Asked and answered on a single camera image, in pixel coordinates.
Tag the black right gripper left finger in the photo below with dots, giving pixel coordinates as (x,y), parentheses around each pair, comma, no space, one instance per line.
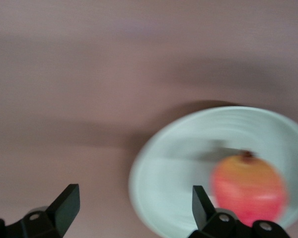
(62,210)

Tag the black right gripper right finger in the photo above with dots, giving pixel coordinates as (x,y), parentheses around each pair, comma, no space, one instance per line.
(203,213)

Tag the red yellow apple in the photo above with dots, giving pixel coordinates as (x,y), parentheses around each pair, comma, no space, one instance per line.
(248,191)

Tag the pale green plate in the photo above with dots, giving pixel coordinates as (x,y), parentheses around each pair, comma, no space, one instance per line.
(178,173)

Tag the brown table cover cloth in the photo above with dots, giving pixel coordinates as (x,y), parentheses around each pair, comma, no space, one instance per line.
(64,74)

